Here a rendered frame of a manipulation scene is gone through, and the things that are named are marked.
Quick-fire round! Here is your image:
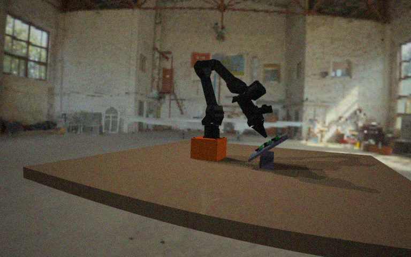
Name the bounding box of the grey switch panel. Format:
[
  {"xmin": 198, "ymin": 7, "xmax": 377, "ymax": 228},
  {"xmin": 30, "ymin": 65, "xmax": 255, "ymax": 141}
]
[{"xmin": 248, "ymin": 133, "xmax": 289, "ymax": 170}]

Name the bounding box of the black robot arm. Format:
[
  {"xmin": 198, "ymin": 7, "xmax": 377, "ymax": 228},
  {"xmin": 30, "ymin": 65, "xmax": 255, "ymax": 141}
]
[{"xmin": 194, "ymin": 59, "xmax": 273, "ymax": 139}]

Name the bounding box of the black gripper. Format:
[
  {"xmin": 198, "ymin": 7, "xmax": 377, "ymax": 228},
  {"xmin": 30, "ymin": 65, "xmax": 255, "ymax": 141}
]
[{"xmin": 242, "ymin": 102, "xmax": 268, "ymax": 138}]

